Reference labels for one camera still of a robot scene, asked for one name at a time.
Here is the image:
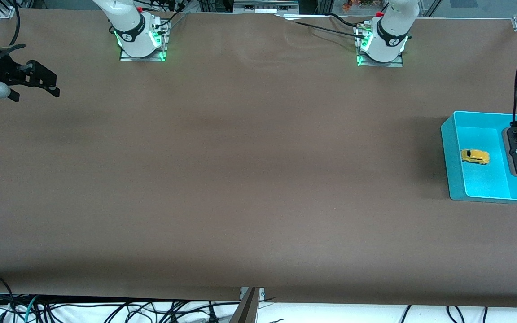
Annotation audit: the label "teal floor cable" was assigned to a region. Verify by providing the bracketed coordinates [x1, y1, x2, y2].
[23, 295, 40, 323]

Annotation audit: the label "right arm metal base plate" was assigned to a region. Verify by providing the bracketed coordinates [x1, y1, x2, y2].
[119, 19, 168, 62]

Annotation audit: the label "metal table leg bracket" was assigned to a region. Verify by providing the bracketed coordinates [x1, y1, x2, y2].
[228, 287, 266, 323]

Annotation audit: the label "long black table cable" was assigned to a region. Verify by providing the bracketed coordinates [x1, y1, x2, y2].
[276, 14, 367, 39]

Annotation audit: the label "tangled black floor cables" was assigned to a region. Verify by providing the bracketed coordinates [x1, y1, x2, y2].
[39, 300, 241, 323]

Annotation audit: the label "cyan plastic bin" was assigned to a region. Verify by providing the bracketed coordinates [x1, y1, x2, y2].
[440, 110, 517, 204]

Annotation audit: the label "short black table cable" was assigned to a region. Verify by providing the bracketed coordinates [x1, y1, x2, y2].
[327, 13, 363, 29]

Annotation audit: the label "yellow beetle toy car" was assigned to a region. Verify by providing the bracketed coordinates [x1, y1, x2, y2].
[460, 148, 491, 166]

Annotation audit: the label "grey power strip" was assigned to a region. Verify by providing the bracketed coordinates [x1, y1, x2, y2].
[233, 0, 300, 14]

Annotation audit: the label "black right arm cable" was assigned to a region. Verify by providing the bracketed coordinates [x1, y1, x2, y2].
[0, 0, 26, 51]

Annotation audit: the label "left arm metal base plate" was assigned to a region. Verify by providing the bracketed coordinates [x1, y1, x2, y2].
[355, 25, 405, 68]

